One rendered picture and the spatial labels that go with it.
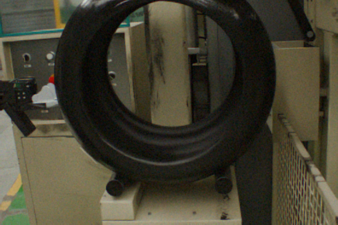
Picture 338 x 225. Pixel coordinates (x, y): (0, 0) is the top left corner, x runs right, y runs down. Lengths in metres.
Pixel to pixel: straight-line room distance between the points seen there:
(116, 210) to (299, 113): 0.63
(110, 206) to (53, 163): 0.74
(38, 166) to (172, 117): 0.71
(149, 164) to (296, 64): 0.55
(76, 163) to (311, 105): 0.98
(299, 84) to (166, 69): 0.42
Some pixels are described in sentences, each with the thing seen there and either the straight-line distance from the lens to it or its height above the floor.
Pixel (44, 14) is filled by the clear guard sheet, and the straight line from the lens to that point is 1.71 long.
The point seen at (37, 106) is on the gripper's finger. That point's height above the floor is 1.11.
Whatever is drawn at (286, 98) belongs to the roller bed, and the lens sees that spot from 1.30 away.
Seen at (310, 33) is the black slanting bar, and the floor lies 1.24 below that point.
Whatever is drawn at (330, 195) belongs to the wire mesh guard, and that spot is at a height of 1.00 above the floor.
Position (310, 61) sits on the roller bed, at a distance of 1.30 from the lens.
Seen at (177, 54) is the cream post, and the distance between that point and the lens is 1.33.
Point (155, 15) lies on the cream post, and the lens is 1.32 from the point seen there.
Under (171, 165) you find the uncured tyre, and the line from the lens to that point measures 1.02.
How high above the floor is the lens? 1.36
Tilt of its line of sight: 14 degrees down
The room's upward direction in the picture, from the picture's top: 4 degrees counter-clockwise
